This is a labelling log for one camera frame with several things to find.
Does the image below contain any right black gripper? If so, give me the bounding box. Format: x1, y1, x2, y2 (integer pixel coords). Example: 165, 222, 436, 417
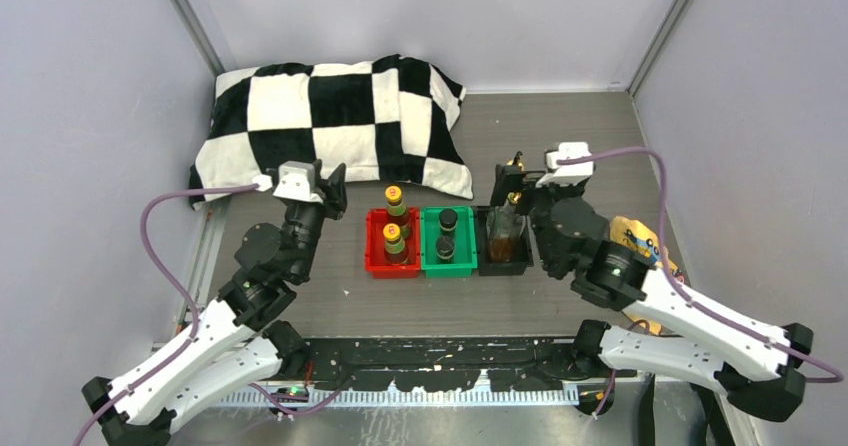
491, 163, 584, 272

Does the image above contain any brown sauce glass bottle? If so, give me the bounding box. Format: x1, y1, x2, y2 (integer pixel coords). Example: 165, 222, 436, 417
487, 151, 524, 262

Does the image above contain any yellow cap chili sauce bottle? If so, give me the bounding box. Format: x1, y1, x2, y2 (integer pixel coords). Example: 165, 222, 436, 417
384, 185, 411, 239

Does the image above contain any green label spice jar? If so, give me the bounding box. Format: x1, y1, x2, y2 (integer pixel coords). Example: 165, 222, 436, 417
435, 234, 456, 264

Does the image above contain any clear glass oil bottle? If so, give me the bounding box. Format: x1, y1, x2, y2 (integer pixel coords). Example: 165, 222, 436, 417
487, 192, 524, 238

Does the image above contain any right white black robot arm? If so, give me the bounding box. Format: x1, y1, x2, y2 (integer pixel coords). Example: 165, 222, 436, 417
490, 164, 813, 422

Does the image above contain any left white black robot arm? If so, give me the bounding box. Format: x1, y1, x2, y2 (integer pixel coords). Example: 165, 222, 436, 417
74, 160, 348, 445

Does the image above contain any red plastic bin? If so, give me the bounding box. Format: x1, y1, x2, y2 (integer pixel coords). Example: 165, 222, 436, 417
364, 207, 421, 279

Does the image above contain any black plastic bin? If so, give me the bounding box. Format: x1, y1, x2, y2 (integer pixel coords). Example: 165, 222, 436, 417
472, 206, 534, 276

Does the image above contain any black white checkered cloth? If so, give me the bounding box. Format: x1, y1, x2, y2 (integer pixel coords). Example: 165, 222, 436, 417
188, 54, 473, 209

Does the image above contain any green plastic bin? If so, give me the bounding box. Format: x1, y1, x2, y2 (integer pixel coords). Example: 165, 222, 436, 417
419, 206, 478, 279

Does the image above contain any yellow cloth rag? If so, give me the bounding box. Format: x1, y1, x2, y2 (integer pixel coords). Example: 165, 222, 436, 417
609, 216, 685, 335

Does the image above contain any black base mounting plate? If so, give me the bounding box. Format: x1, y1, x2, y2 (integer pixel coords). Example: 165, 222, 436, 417
271, 337, 609, 392

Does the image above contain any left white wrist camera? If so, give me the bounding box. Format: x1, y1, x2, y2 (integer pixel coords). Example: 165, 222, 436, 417
272, 160, 324, 204

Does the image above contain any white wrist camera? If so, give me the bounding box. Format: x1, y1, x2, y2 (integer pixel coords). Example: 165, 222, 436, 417
272, 160, 324, 204
535, 142, 595, 189

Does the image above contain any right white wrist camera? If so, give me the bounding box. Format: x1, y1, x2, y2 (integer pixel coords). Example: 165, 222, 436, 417
535, 142, 595, 189

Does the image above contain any aluminium slotted rail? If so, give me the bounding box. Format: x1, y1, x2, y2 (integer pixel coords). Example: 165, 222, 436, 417
211, 384, 579, 408

